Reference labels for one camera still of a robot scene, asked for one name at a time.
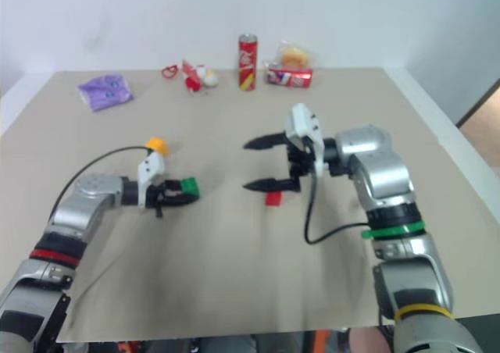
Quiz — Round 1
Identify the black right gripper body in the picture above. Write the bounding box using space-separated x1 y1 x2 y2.
286 135 316 180

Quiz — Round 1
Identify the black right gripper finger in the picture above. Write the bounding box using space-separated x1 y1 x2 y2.
241 177 302 194
242 130 291 152

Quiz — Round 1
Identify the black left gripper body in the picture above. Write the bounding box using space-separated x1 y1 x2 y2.
146 180 173 219

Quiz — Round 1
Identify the green cube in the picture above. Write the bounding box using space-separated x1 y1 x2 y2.
180 176 202 198

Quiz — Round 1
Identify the yellow cube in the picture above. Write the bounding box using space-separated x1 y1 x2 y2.
144 135 170 158

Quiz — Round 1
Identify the red snack packet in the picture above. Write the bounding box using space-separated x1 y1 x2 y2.
265 65 315 89

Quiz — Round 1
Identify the tall red soda can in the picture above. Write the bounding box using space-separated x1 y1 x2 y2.
237 33 260 92

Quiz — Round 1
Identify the bread in clear bag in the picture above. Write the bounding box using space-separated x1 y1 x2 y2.
276 40 316 70

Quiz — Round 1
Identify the red and white toy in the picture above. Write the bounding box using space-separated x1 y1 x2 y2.
180 59 219 94

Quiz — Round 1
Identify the purple snack bag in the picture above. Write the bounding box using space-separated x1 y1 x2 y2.
76 73 135 113

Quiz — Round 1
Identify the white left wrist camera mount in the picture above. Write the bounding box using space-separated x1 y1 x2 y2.
136 151 169 210

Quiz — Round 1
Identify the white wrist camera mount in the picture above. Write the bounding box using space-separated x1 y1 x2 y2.
284 102 326 181
136 151 169 210

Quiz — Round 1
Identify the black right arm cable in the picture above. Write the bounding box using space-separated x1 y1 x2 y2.
303 143 371 246

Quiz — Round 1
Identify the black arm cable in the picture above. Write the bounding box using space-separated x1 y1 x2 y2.
49 145 151 218
303 143 371 246

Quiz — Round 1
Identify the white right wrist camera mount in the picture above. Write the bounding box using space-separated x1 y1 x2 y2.
284 102 326 181

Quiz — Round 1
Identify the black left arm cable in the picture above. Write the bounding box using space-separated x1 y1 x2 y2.
49 145 151 218

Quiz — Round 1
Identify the red wire ring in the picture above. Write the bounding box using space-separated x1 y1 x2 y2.
161 61 181 79

